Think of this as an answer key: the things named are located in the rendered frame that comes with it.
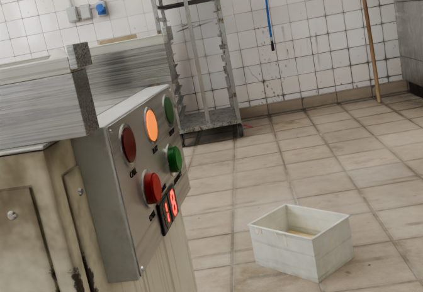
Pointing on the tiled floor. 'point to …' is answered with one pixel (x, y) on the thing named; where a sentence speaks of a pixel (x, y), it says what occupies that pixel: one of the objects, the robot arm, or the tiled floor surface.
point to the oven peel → (370, 38)
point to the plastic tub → (302, 241)
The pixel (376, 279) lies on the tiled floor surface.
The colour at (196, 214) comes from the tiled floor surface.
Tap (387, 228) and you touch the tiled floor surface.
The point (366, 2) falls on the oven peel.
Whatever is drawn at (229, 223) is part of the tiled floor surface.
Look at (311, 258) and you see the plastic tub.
